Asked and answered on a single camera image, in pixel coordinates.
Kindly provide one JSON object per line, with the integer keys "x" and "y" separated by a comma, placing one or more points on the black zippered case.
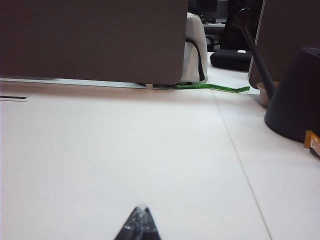
{"x": 230, "y": 60}

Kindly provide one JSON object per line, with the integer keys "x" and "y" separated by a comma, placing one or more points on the white partition foot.
{"x": 149, "y": 86}

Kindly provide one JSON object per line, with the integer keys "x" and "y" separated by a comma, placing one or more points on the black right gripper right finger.
{"x": 151, "y": 227}

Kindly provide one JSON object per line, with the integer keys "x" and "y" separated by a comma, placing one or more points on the narrow brown desk partition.
{"x": 282, "y": 30}

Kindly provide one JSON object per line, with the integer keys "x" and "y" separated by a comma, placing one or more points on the orange snack packet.
{"x": 312, "y": 145}

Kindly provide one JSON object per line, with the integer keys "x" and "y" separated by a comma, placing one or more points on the small beige paper bowl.
{"x": 262, "y": 97}

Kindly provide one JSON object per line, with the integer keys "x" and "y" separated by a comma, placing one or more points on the wide brown desk partition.
{"x": 95, "y": 40}

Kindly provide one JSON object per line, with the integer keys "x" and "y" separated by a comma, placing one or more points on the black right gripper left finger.
{"x": 133, "y": 225}

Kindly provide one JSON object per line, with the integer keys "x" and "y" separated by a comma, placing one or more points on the green tape strip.
{"x": 212, "y": 86}

